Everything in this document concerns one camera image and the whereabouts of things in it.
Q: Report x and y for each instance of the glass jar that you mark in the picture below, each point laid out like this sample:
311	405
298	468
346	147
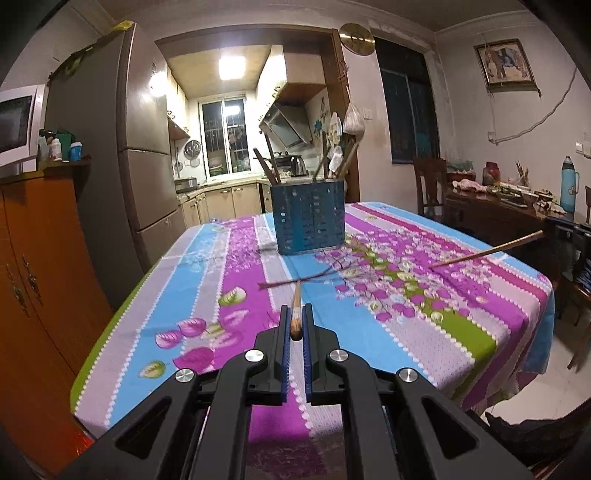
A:
491	173

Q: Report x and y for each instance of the floral striped tablecloth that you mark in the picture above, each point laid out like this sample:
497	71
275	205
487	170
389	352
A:
415	300

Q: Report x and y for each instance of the dark window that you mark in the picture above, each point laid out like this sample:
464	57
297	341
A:
406	101

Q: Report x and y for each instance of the hanging pot lid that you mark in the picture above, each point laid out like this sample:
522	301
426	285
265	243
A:
192	148

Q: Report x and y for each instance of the gold wall clock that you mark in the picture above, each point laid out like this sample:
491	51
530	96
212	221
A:
357	39

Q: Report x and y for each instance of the pink cloth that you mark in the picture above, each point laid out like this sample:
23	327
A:
467	185

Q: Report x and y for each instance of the small white bottle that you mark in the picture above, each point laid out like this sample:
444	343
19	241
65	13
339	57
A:
56	150

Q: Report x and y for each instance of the kitchen ceiling light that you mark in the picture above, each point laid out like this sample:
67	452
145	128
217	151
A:
231	67

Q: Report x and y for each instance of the orange wooden cabinet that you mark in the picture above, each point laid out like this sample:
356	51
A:
41	286

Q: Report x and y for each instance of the barred kitchen window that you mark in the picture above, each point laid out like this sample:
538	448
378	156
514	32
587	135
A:
224	138

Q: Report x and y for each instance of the dark cloth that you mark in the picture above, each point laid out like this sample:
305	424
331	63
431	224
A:
531	438

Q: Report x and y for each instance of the wooden chair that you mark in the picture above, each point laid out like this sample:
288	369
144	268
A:
430	189

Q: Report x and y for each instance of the blue perforated utensil holder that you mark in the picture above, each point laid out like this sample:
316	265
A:
307	217

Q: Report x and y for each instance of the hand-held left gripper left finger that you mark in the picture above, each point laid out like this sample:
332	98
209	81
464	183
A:
284	360

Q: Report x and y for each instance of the grey refrigerator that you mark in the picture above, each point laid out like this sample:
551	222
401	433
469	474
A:
106	161

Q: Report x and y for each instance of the metal kettle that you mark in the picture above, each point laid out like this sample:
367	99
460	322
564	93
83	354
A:
298	166

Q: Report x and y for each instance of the hanging cloth bags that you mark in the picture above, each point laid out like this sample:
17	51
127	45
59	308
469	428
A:
336	138

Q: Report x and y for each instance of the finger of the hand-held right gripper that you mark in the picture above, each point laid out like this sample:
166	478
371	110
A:
561	230

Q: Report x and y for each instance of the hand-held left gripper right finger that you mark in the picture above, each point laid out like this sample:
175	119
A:
308	360

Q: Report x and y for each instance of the dark wooden chopstick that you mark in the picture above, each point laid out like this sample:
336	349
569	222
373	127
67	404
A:
295	280
323	273

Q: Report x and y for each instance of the green cloth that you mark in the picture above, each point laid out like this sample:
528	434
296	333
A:
81	55

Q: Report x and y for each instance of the light blue thermos bottle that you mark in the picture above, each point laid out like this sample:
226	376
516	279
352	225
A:
569	187

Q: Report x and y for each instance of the framed elephant picture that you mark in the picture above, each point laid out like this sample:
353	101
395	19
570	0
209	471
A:
506	62

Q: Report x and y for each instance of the green box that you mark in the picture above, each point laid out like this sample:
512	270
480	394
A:
65	138

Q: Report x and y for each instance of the white microwave oven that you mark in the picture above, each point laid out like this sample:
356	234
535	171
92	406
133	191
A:
16	124

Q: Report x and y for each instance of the white light switch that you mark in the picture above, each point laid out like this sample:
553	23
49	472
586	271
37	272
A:
583	147

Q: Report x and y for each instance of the white plastic bag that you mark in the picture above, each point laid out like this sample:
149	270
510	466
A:
353	122

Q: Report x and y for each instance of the yellow bag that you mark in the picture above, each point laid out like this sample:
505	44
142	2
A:
121	26

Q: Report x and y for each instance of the metal range hood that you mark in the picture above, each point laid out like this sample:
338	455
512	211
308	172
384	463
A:
286	124

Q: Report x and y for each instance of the bunch of chopsticks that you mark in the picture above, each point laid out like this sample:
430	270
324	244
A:
262	164

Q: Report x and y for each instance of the dark wooden dining table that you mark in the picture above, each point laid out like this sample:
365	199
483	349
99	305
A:
498	221

